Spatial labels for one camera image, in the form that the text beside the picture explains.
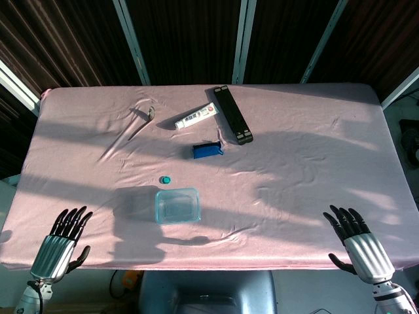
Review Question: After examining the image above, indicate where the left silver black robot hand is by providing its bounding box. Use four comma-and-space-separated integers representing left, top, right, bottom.
29, 205, 94, 285

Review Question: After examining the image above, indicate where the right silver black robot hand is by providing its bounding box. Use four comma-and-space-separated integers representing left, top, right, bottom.
322, 204, 396, 284

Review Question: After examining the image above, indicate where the clear plastic container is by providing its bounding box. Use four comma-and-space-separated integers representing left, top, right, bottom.
155, 187, 202, 226

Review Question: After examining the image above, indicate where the gray robot base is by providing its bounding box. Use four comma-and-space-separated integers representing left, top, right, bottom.
138, 270, 278, 314

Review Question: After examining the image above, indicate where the yellow object under table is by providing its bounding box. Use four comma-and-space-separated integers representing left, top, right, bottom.
125, 270, 144, 289

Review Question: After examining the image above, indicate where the pink tablecloth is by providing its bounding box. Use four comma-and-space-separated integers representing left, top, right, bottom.
0, 83, 419, 272

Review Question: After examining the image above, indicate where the black floor device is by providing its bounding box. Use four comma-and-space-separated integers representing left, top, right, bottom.
398, 118, 419, 165

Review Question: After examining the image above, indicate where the metal spoon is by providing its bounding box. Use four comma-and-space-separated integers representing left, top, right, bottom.
127, 106, 156, 142

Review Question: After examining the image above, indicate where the blue plastic packet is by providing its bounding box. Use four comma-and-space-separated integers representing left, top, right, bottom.
191, 140, 225, 161

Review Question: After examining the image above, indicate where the long black flat bar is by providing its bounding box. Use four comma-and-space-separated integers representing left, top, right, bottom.
213, 85, 255, 146

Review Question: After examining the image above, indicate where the white toothpaste tube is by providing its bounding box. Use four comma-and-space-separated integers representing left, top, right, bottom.
173, 101, 218, 131

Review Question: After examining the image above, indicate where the dark brown curtain panel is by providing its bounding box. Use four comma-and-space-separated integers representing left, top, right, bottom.
327, 0, 419, 101
126, 0, 244, 86
0, 0, 142, 97
244, 0, 342, 85

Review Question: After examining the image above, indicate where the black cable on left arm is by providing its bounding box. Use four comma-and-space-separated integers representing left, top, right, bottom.
27, 280, 46, 314

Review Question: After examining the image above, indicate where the white window frame post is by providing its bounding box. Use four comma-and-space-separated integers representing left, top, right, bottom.
0, 60, 42, 116
299, 0, 352, 84
112, 0, 152, 86
380, 66, 419, 111
231, 0, 258, 85

